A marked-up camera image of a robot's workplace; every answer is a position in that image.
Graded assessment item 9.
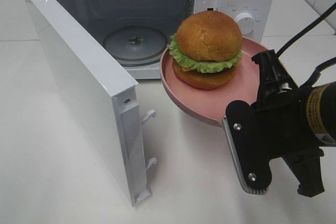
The burger with lettuce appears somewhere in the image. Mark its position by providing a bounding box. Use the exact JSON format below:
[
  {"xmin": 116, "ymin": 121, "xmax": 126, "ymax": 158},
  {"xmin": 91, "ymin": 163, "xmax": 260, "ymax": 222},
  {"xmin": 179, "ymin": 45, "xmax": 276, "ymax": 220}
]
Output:
[{"xmin": 168, "ymin": 10, "xmax": 243, "ymax": 90}]

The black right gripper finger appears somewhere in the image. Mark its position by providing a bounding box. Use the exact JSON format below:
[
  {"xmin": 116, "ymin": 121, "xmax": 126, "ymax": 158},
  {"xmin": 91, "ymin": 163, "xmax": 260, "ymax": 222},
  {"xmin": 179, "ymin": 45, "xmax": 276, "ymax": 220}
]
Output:
[
  {"xmin": 251, "ymin": 50, "xmax": 298, "ymax": 109},
  {"xmin": 223, "ymin": 100, "xmax": 272, "ymax": 195}
]

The white microwave door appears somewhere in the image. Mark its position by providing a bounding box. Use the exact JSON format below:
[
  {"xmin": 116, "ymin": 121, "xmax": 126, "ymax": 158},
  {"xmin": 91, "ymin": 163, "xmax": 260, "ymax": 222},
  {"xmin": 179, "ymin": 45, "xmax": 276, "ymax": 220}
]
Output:
[{"xmin": 25, "ymin": 0, "xmax": 157, "ymax": 206}]

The pink round plate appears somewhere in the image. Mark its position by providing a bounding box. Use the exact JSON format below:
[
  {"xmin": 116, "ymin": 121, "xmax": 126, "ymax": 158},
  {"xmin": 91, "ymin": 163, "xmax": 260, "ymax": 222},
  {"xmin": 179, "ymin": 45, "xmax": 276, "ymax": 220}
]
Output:
[{"xmin": 160, "ymin": 37, "xmax": 268, "ymax": 127}]

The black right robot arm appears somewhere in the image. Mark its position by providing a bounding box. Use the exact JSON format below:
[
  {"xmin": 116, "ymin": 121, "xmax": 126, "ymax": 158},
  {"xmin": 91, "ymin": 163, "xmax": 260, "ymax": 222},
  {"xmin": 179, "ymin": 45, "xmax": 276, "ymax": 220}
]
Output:
[{"xmin": 223, "ymin": 50, "xmax": 335, "ymax": 197}]

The glass microwave turntable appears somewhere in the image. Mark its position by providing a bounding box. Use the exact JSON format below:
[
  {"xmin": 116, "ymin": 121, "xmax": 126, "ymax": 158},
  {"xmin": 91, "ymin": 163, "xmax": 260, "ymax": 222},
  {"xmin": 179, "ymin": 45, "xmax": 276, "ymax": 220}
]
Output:
[{"xmin": 103, "ymin": 26, "xmax": 167, "ymax": 67}]

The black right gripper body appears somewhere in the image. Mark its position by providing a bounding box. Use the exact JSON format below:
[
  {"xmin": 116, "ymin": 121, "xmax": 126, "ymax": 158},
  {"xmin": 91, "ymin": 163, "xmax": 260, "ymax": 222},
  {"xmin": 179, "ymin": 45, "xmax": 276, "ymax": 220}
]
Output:
[{"xmin": 246, "ymin": 89, "xmax": 323, "ymax": 164}]

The upper white power knob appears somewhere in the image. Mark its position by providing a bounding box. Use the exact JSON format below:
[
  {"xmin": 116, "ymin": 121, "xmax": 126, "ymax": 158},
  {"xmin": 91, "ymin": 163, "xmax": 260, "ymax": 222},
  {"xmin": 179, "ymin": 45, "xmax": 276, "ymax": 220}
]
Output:
[{"xmin": 234, "ymin": 12, "xmax": 256, "ymax": 35}]

